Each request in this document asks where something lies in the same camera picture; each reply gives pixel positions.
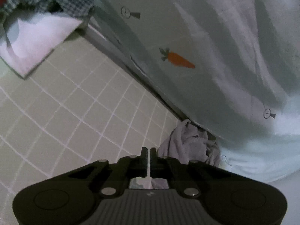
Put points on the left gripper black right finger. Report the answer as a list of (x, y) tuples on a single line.
[(188, 179)]

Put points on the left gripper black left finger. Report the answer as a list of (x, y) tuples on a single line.
[(109, 178)]

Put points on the grey zip hoodie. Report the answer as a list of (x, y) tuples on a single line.
[(188, 142)]

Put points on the green grid cutting mat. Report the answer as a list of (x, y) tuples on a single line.
[(78, 106)]

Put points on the light green carrot print sheet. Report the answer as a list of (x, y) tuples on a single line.
[(230, 66)]

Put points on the white folded cloth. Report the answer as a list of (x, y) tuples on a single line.
[(27, 38)]

